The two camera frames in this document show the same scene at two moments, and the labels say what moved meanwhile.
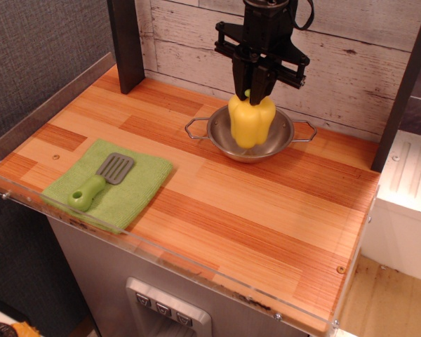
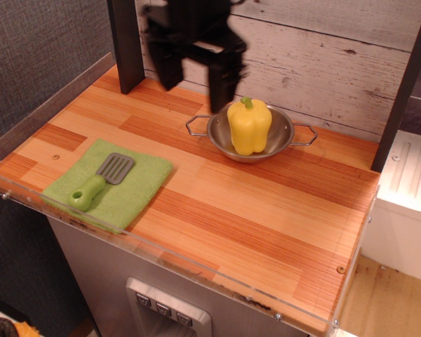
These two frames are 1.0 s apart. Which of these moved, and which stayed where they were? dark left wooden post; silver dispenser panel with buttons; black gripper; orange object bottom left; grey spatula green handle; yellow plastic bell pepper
Moved: yellow plastic bell pepper; black gripper
Stayed: silver dispenser panel with buttons; grey spatula green handle; orange object bottom left; dark left wooden post
